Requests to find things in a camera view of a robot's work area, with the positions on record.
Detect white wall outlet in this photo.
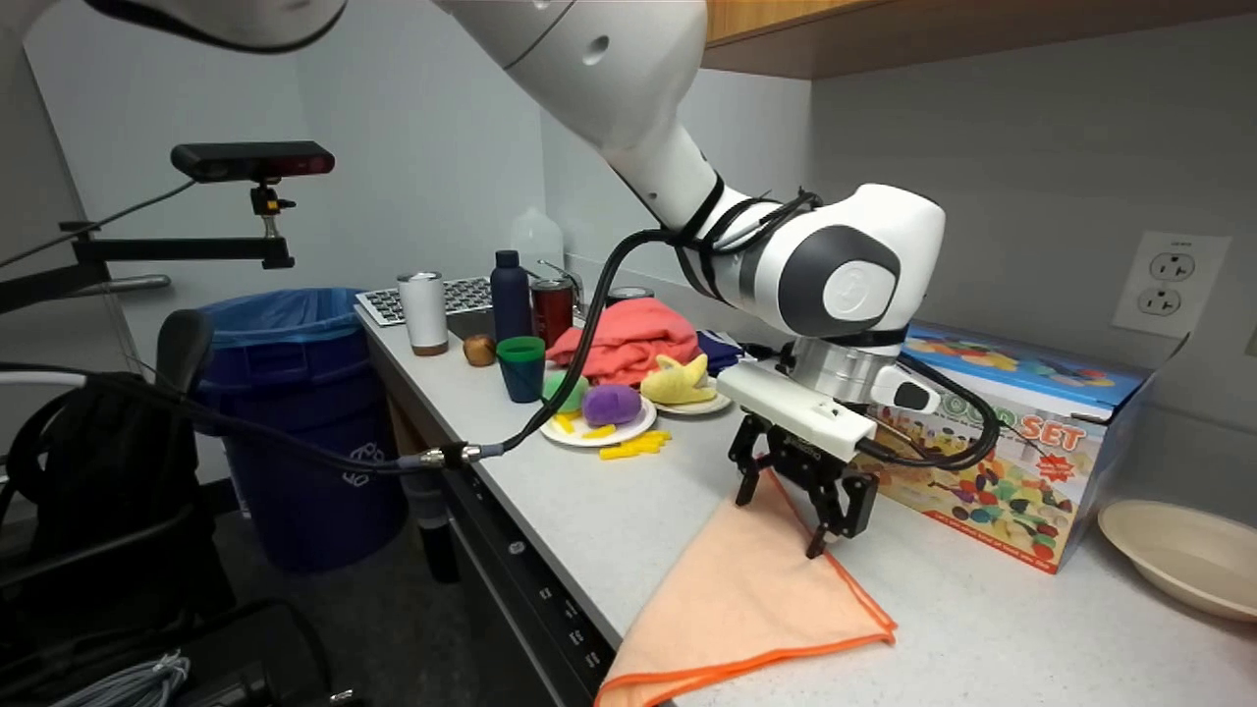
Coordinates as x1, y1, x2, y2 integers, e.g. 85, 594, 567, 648
1113, 233, 1230, 336

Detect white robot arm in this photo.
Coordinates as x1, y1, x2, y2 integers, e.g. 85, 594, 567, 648
435, 0, 946, 539

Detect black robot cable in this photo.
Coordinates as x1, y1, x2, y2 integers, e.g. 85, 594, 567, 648
155, 191, 1007, 480

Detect white cylinder container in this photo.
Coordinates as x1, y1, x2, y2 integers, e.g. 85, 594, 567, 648
401, 272, 448, 359

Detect computer keyboard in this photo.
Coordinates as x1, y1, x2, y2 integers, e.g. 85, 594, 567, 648
359, 276, 491, 330

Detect yellow toy fries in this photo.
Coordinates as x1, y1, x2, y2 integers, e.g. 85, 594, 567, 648
597, 429, 672, 458

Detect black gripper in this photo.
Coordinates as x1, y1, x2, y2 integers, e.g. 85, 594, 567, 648
732, 414, 882, 559

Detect yellow plush toy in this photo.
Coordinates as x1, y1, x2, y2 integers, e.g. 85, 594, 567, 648
639, 353, 715, 408

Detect peach towel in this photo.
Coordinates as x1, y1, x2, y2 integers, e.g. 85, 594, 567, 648
594, 475, 895, 707

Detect beige empty plate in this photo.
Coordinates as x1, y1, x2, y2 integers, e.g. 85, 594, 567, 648
1102, 500, 1257, 619

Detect green plush pear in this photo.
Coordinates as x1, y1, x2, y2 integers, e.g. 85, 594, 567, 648
541, 369, 584, 415

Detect clear small plate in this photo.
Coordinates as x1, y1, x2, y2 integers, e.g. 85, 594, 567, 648
658, 393, 732, 420

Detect black camera on stand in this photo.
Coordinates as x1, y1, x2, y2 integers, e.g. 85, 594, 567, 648
171, 140, 336, 179

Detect coral red cloth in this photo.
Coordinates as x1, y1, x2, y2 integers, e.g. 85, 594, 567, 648
582, 297, 700, 386

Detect green plastic cup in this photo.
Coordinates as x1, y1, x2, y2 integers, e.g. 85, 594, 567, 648
497, 335, 546, 406

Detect blue toy food box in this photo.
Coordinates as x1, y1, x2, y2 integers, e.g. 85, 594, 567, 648
871, 327, 1153, 575

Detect white round plate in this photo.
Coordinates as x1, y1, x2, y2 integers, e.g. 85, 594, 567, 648
541, 395, 658, 452

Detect dark blue cloth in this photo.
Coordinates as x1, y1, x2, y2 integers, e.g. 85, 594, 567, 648
700, 330, 743, 376

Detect purple plush ball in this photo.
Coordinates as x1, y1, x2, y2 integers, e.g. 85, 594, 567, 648
582, 386, 639, 429

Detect black office chair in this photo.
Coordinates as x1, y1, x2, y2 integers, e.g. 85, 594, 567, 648
0, 310, 336, 707

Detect dark blue bottle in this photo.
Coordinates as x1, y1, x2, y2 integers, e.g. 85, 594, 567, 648
491, 251, 533, 336

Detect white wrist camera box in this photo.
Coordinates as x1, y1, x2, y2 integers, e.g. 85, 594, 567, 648
715, 360, 878, 458

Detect blue trash bin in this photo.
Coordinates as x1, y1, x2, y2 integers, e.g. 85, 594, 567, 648
197, 285, 410, 575

